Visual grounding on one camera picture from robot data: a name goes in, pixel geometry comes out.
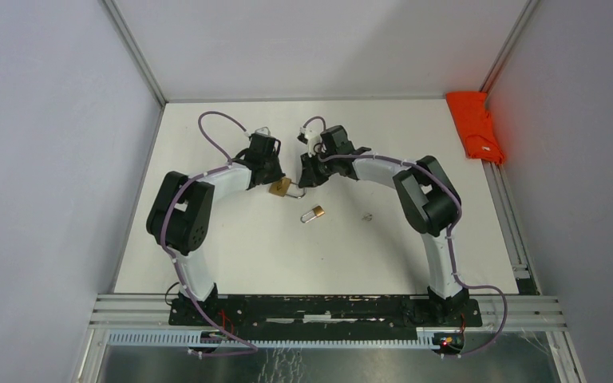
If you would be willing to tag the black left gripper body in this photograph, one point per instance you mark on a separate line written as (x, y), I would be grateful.
(274, 171)

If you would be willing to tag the orange folded cloth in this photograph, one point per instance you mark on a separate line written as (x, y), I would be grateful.
(474, 126)

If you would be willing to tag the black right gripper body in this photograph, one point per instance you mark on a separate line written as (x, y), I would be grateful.
(318, 171)

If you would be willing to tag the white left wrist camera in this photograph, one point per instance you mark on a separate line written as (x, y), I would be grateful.
(263, 131)

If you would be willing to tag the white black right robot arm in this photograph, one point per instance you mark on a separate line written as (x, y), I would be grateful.
(428, 200)

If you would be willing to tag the left aluminium frame rail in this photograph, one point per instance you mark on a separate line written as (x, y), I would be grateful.
(135, 52)

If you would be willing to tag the small brass padlock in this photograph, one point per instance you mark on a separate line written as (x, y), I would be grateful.
(312, 214)

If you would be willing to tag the large brass padlock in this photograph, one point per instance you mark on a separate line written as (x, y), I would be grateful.
(286, 187)

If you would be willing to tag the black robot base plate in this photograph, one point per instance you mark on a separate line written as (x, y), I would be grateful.
(256, 318)

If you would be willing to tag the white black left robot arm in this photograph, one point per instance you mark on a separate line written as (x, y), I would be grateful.
(180, 215)

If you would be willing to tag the aluminium corner frame rail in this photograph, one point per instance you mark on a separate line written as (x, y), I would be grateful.
(510, 43)

